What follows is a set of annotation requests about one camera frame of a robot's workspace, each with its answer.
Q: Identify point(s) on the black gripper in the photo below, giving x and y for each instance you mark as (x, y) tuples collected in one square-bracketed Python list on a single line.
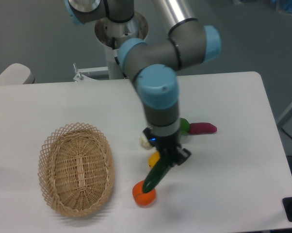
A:
[(167, 141)]

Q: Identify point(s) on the green cucumber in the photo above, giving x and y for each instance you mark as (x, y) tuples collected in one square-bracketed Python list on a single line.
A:
[(156, 174)]

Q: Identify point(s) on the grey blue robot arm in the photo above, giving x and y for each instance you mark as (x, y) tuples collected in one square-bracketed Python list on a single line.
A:
[(152, 68)]

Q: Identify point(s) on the woven wicker basket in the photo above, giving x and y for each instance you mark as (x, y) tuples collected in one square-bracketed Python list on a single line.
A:
[(76, 170)]

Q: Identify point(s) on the yellow mango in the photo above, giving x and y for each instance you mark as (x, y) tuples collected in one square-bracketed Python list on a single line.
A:
[(154, 158)]

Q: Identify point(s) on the green bok choy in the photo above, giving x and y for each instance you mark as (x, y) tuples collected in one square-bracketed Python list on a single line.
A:
[(184, 126)]

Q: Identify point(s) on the purple sweet potato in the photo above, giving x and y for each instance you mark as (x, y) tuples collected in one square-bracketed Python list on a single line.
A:
[(202, 128)]

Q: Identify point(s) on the orange tangerine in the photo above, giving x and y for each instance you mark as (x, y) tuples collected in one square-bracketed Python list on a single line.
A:
[(141, 198)]

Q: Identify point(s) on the white chair armrest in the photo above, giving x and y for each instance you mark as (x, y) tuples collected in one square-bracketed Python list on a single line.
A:
[(16, 74)]

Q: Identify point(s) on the white furniture frame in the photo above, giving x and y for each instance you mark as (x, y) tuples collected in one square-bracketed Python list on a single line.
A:
[(285, 116)]

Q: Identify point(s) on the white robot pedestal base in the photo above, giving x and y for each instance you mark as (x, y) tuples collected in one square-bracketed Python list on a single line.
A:
[(112, 53)]

